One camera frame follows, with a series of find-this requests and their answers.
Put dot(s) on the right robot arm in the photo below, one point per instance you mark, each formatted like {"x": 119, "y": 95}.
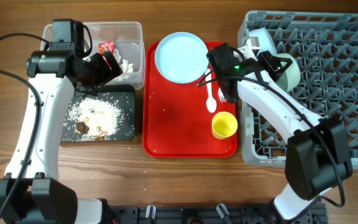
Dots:
{"x": 317, "y": 158}

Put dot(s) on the brown food scraps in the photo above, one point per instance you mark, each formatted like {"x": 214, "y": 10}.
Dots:
{"x": 90, "y": 129}

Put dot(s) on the white rice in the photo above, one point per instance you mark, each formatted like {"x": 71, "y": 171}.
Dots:
{"x": 101, "y": 115}

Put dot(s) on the grey dishwasher rack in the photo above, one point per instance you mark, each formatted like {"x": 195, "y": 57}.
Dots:
{"x": 325, "y": 46}

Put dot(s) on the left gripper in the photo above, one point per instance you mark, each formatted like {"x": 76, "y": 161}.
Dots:
{"x": 105, "y": 73}

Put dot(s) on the white napkin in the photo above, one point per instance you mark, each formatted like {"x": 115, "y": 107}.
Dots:
{"x": 126, "y": 65}

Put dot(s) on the yellow plastic cup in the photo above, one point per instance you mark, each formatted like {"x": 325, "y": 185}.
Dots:
{"x": 224, "y": 125}

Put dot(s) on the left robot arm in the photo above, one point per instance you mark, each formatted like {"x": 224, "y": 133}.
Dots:
{"x": 30, "y": 191}

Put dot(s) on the light blue plate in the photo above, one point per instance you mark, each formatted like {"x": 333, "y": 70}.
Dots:
{"x": 181, "y": 57}

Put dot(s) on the red serving tray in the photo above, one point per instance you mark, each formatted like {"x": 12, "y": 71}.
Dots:
{"x": 176, "y": 121}

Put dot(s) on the light blue food bowl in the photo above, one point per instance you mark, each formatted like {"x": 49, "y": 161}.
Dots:
{"x": 265, "y": 41}

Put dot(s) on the red snack wrapper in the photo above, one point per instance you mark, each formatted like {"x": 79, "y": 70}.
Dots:
{"x": 106, "y": 49}

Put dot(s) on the black waste tray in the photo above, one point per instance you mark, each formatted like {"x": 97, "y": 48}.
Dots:
{"x": 126, "y": 102}

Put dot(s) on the white plastic spoon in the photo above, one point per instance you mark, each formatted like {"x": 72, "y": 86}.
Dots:
{"x": 211, "y": 103}

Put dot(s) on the clear plastic bin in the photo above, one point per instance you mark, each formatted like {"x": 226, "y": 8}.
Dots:
{"x": 127, "y": 38}

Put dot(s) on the mint green bowl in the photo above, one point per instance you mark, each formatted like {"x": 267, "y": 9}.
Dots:
{"x": 290, "y": 78}

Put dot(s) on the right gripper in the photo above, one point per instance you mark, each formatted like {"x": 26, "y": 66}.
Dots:
{"x": 268, "y": 62}

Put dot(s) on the white plastic fork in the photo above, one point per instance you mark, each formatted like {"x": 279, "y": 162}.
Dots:
{"x": 222, "y": 98}

